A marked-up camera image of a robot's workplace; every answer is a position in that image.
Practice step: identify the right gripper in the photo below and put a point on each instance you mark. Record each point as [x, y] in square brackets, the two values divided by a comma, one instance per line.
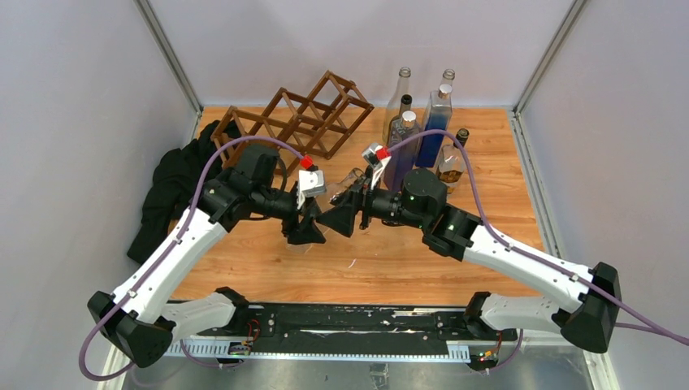
[360, 197]

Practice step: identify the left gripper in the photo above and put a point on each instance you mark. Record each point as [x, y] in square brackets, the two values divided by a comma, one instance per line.
[305, 231]

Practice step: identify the blue bottle with BLUE text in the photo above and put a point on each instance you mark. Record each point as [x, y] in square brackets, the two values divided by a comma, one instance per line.
[403, 158]

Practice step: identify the brown wooden wine rack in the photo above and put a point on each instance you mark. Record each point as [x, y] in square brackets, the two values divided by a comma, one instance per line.
[317, 124]

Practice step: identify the clear bottle with black label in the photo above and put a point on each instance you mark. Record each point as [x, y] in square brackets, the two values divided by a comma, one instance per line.
[394, 104]

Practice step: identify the dark green wine bottle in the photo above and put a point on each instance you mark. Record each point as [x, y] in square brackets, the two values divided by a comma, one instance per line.
[405, 105]

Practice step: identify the clear tall wine bottle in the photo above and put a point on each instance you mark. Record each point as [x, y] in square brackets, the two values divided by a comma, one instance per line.
[448, 77]

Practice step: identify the small clear bottle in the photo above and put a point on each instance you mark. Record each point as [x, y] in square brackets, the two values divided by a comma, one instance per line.
[325, 202]

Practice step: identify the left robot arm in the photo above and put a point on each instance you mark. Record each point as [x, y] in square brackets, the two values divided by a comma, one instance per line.
[137, 317]

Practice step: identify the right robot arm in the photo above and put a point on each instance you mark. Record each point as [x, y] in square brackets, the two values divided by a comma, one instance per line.
[575, 300]

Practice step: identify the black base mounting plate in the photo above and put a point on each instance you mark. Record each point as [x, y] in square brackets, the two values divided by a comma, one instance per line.
[302, 328]

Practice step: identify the black cloth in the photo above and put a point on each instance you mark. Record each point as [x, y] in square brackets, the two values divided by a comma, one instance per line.
[173, 184]

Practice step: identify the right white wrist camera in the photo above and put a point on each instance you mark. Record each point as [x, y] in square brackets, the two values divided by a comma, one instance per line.
[378, 157]

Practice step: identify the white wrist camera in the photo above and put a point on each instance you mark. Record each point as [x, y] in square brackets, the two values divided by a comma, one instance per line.
[311, 183]
[378, 157]

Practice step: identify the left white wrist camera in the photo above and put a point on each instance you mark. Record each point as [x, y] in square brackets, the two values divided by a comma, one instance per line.
[311, 183]

